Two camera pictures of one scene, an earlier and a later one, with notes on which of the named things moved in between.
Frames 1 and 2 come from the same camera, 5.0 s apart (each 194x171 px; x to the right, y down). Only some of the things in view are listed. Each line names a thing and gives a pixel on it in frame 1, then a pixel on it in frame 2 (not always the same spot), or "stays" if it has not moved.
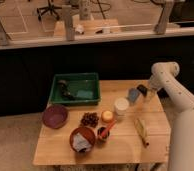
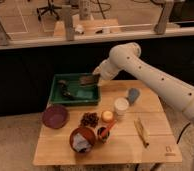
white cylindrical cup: (121, 104) stays
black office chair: (50, 8) stays
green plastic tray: (75, 89) stays
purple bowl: (55, 116) stays
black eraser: (142, 89) to (89, 80)
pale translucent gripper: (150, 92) to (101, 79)
